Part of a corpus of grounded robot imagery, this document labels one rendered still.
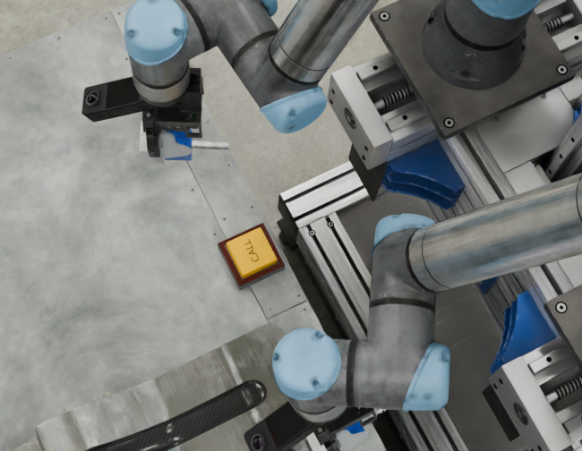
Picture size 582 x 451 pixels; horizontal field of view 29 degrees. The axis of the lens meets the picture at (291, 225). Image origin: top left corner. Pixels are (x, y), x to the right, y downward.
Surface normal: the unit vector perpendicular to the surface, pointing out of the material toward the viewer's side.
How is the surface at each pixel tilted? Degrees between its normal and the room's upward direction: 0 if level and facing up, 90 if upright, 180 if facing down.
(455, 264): 68
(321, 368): 12
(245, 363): 0
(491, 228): 58
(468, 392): 0
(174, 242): 0
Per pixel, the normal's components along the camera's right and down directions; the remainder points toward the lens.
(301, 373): -0.14, -0.39
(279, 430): -0.58, -0.14
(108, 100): -0.43, -0.34
